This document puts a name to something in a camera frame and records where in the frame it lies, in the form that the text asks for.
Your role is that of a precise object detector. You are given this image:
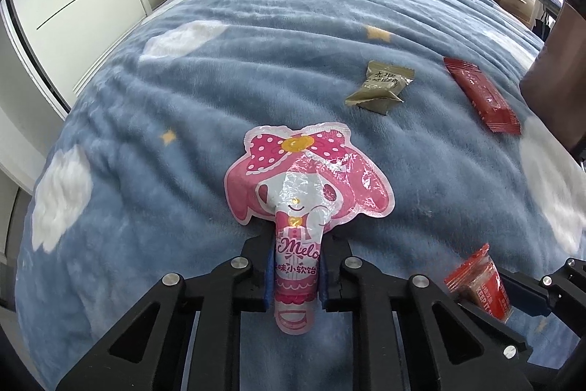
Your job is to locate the red brown chocolate bar wrapper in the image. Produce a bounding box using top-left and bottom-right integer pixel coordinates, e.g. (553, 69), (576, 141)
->
(444, 243), (512, 322)

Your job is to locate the pink My Melody candy packet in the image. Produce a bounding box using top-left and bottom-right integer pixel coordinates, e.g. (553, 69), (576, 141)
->
(225, 122), (395, 335)

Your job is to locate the blue cloud blanket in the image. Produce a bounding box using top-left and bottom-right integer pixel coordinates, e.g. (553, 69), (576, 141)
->
(15, 0), (585, 389)

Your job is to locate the small red sachet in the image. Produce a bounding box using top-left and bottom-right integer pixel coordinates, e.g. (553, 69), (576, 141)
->
(444, 58), (522, 135)

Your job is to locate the olive green candy wrapper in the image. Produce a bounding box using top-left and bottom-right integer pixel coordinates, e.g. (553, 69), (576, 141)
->
(345, 60), (414, 115)

